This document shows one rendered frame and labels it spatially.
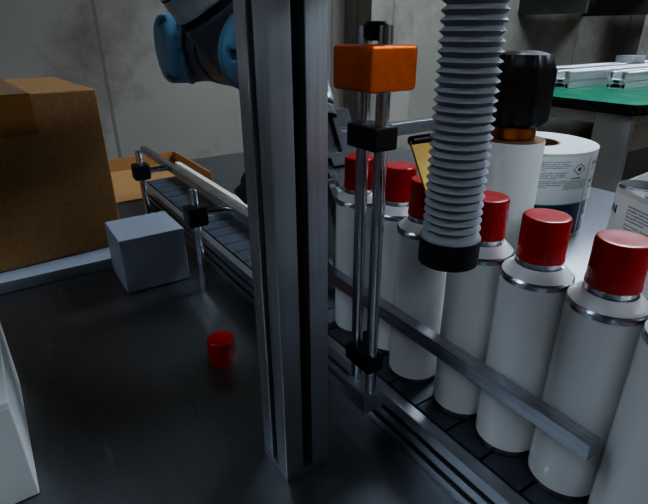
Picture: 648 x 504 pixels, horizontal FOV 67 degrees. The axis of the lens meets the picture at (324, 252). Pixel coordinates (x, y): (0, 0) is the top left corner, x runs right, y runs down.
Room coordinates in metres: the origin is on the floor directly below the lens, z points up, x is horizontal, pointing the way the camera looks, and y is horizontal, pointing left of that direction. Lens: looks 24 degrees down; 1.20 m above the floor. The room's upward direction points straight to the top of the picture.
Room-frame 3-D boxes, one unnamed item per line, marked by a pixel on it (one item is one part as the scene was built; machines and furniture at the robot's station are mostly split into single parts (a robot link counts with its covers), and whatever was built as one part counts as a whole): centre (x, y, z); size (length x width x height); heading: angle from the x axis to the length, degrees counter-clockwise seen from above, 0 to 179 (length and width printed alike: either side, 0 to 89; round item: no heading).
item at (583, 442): (0.69, 0.12, 0.95); 1.07 x 0.01 x 0.01; 33
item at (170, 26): (0.61, 0.13, 1.19); 0.11 x 0.11 x 0.08; 29
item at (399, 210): (0.47, -0.07, 0.98); 0.05 x 0.05 x 0.20
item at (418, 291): (0.42, -0.09, 0.98); 0.05 x 0.05 x 0.20
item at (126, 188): (1.30, 0.48, 0.85); 0.30 x 0.26 x 0.04; 33
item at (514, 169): (0.68, -0.26, 1.03); 0.09 x 0.09 x 0.30
